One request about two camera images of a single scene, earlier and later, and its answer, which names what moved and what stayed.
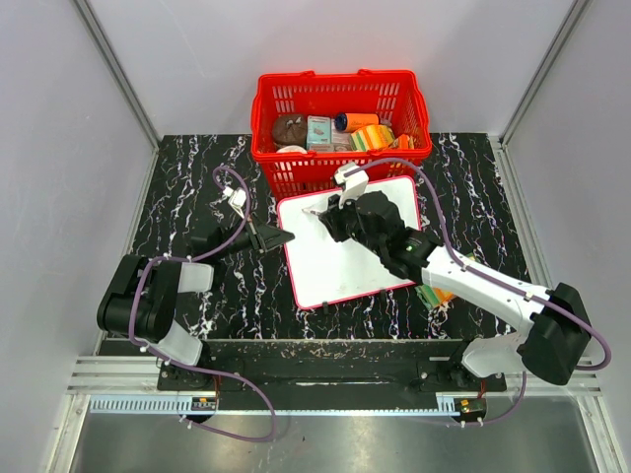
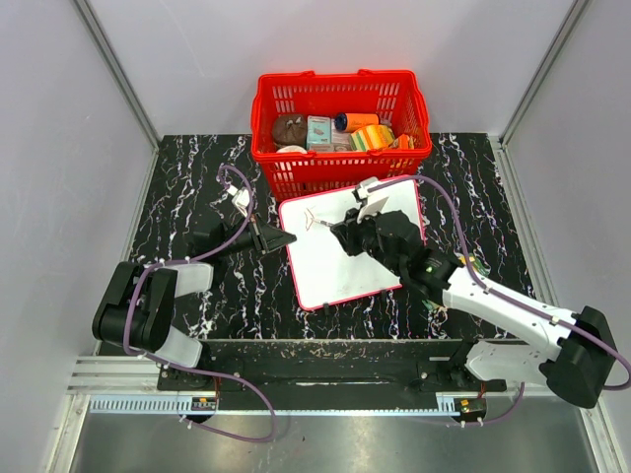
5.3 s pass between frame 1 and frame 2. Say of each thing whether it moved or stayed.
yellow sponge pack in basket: stayed
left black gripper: stayed
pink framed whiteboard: stayed
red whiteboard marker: moved
